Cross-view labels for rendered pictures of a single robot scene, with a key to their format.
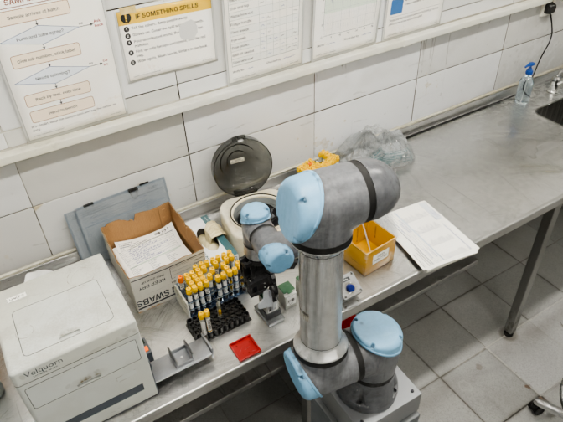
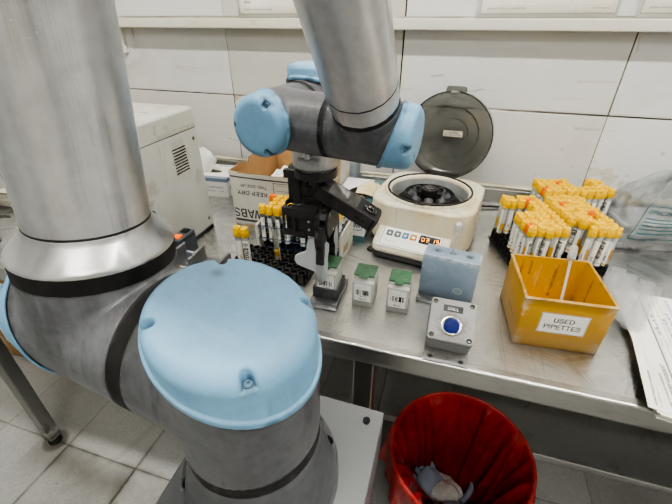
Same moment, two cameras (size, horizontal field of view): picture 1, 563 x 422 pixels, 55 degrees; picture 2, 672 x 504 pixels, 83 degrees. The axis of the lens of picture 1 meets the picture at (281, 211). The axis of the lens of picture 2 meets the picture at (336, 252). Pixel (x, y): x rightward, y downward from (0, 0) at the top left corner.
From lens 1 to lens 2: 110 cm
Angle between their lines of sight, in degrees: 38
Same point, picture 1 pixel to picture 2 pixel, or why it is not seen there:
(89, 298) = not seen: hidden behind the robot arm
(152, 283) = (252, 192)
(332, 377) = (33, 326)
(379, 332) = (210, 317)
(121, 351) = not seen: hidden behind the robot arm
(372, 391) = (192, 480)
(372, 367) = (139, 398)
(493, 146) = not seen: outside the picture
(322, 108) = (627, 114)
